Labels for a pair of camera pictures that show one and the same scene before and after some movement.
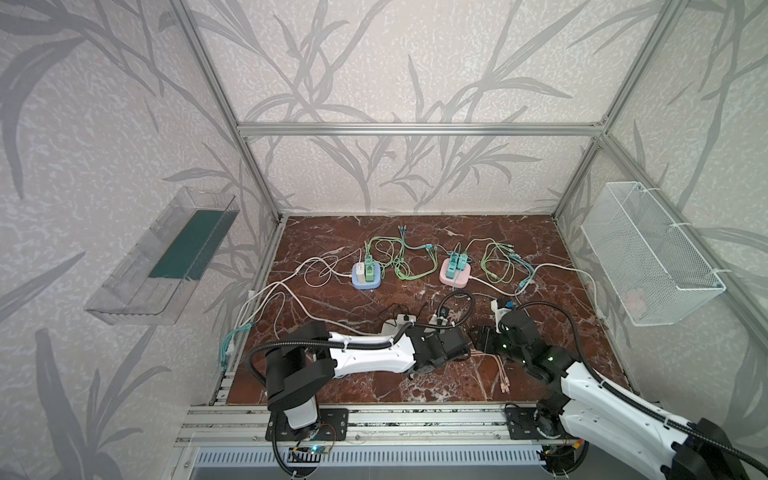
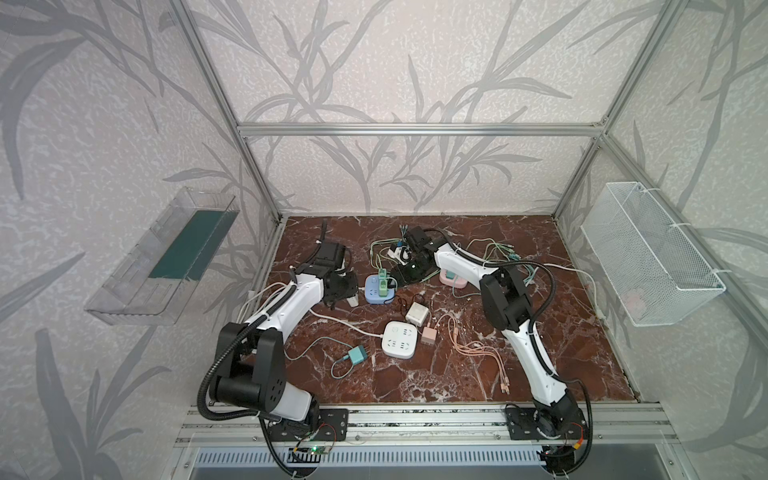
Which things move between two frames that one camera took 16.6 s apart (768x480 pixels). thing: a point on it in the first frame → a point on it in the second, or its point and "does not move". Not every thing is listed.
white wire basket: [651, 266] does not move
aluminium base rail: [392, 422] does not move
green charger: [369, 268] → [382, 282]
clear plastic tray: [148, 284] does not move
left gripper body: [455, 342] → [345, 285]
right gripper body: [488, 339] → [405, 271]
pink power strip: [462, 277] does not move
